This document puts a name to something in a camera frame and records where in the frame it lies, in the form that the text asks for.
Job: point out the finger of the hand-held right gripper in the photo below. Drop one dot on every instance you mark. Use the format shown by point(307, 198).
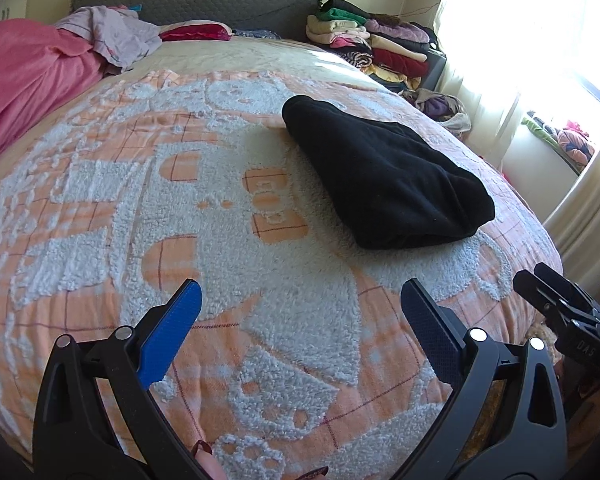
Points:
point(535, 292)
point(570, 287)

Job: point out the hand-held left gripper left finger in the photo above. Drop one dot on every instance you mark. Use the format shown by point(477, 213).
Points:
point(172, 332)

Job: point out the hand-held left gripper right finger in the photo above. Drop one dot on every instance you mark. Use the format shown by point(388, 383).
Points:
point(430, 340)

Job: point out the black sweater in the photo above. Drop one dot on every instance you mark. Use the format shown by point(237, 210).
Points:
point(380, 180)

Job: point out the colourful clothes heap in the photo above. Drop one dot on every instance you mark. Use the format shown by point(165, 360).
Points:
point(572, 142)

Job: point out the heap of purple clothes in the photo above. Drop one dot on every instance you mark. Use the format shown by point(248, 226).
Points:
point(440, 107)

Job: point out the stack of folded clothes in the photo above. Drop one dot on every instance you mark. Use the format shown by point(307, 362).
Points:
point(400, 55)

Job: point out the person's left hand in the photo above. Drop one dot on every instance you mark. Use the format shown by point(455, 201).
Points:
point(212, 465)

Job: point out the orange white patterned blanket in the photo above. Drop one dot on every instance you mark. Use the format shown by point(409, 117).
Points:
point(130, 210)

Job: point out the green cloth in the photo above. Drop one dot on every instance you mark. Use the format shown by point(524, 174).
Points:
point(535, 125)

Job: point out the cream curtain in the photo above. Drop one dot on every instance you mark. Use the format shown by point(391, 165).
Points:
point(485, 110)

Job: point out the window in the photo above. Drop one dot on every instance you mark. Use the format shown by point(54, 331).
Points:
point(597, 94)

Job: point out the dark grey nightstand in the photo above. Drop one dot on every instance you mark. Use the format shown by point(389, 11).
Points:
point(436, 67)

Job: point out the pink blanket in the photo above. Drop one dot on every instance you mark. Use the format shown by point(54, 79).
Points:
point(25, 75)

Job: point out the red garment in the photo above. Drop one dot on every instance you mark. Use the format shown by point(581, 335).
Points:
point(195, 31)

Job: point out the lavender crumpled garment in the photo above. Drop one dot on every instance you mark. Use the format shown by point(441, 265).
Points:
point(120, 35)

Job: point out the dark floral cloth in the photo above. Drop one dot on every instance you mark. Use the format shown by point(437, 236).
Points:
point(257, 34)

